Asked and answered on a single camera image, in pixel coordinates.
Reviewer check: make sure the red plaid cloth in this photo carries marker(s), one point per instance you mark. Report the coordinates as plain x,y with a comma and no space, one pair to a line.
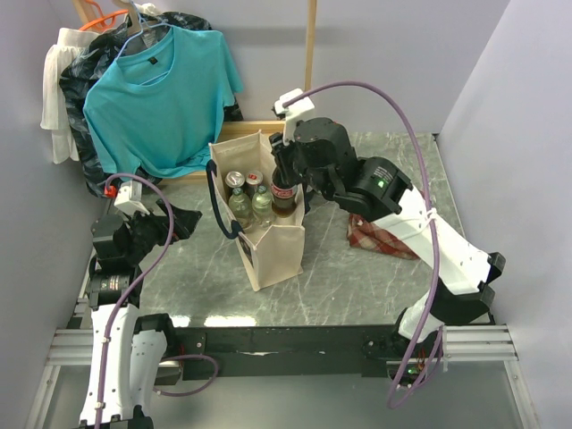
368,236

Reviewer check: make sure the green cap clear bottle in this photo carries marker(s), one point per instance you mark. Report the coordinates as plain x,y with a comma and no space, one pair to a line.
262,206
241,208

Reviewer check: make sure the dark floral patterned shirt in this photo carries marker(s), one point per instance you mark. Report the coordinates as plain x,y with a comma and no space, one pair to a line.
89,66

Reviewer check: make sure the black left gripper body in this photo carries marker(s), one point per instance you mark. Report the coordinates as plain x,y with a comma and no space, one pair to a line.
147,231

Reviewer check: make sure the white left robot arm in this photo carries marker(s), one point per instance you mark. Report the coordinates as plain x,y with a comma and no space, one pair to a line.
127,346

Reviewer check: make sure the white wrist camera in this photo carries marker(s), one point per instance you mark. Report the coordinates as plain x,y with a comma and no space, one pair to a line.
127,198
301,110

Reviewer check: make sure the red tab drink can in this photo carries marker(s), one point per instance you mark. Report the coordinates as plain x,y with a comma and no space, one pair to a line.
253,180

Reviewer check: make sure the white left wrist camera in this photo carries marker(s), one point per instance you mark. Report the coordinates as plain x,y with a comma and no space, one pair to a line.
127,198

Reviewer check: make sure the light blue wire hanger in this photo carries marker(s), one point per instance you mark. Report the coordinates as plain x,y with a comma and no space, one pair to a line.
145,40

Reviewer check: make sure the white hanging garment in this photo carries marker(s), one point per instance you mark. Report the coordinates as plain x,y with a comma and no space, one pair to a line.
54,117

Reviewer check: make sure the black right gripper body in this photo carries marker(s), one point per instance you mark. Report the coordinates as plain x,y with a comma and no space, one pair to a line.
292,163

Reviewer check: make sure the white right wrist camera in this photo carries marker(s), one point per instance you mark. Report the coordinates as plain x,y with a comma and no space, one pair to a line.
301,110

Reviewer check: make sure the silver top drink can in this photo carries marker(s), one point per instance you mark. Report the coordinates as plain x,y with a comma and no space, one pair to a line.
234,180

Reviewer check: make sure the orange plastic hanger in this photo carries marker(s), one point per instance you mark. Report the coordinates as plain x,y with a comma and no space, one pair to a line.
93,18

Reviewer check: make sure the aluminium rail profile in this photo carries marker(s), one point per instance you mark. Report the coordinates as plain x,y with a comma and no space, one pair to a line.
478,343

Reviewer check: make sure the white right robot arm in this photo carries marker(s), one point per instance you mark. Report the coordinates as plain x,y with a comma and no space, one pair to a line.
461,291

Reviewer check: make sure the turquoise t-shirt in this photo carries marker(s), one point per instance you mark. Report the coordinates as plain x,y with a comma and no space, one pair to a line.
158,110

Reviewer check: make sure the beige canvas tote bag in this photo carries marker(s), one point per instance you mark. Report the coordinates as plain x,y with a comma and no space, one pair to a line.
272,254

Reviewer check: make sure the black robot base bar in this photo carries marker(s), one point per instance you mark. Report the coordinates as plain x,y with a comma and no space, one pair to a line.
368,350

